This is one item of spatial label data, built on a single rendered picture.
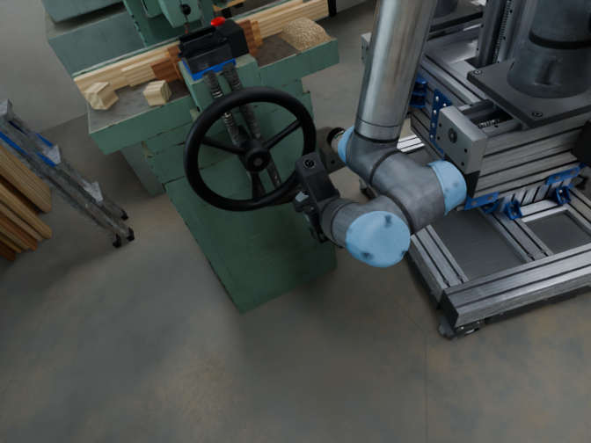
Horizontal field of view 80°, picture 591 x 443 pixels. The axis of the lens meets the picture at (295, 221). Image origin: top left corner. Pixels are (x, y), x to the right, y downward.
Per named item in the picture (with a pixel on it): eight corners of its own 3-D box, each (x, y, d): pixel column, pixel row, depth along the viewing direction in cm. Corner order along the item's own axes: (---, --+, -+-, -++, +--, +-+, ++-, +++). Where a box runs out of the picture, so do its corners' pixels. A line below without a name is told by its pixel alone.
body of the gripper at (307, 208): (310, 236, 73) (331, 254, 61) (295, 199, 70) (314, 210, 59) (342, 221, 74) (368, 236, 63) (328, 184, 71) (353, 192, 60)
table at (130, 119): (105, 180, 73) (88, 156, 68) (98, 116, 93) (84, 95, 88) (361, 76, 83) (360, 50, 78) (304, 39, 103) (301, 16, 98)
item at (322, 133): (328, 175, 107) (325, 154, 101) (310, 155, 115) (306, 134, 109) (353, 164, 108) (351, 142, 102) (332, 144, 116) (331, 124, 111)
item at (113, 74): (86, 100, 86) (73, 81, 83) (86, 97, 88) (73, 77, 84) (305, 19, 96) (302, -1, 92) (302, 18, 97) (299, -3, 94)
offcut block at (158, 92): (171, 93, 81) (165, 79, 78) (165, 104, 78) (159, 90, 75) (156, 95, 81) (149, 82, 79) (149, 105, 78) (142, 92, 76)
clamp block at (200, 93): (205, 126, 74) (188, 85, 68) (191, 99, 83) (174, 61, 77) (269, 100, 77) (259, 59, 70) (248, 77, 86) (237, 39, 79)
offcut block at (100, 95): (106, 109, 81) (96, 92, 78) (93, 109, 82) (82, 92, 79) (119, 98, 84) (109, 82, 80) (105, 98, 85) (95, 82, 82)
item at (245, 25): (182, 83, 83) (167, 49, 77) (180, 81, 84) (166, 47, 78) (259, 54, 86) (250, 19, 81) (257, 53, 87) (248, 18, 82)
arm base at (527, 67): (555, 54, 78) (573, 4, 71) (613, 83, 68) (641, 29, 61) (491, 73, 78) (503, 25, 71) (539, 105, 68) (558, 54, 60)
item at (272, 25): (130, 87, 87) (121, 71, 84) (129, 84, 88) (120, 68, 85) (328, 14, 96) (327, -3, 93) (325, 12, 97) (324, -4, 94)
